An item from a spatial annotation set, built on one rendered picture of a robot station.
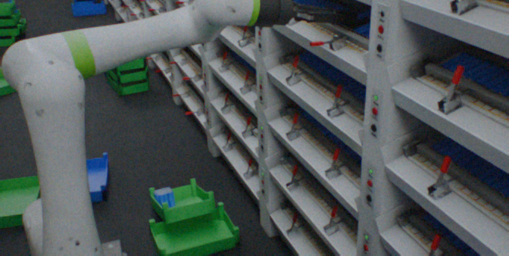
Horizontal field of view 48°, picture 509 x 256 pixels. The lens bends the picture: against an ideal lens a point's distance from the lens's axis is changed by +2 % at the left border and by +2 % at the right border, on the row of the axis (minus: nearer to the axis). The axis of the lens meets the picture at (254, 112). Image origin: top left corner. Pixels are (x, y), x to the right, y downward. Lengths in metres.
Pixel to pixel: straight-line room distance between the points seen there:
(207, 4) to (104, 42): 0.25
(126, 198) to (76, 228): 1.29
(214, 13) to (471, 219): 0.70
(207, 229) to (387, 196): 1.06
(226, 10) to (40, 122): 0.48
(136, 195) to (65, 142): 1.40
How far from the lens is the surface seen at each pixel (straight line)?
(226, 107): 2.52
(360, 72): 1.38
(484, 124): 1.12
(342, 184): 1.62
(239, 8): 1.35
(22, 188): 2.80
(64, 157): 1.22
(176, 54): 3.31
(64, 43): 1.33
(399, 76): 1.27
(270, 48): 1.90
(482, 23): 1.05
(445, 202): 1.24
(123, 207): 2.52
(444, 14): 1.11
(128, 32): 1.38
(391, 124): 1.32
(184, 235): 2.29
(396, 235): 1.45
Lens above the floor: 1.36
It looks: 25 degrees down
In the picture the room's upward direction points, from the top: 2 degrees counter-clockwise
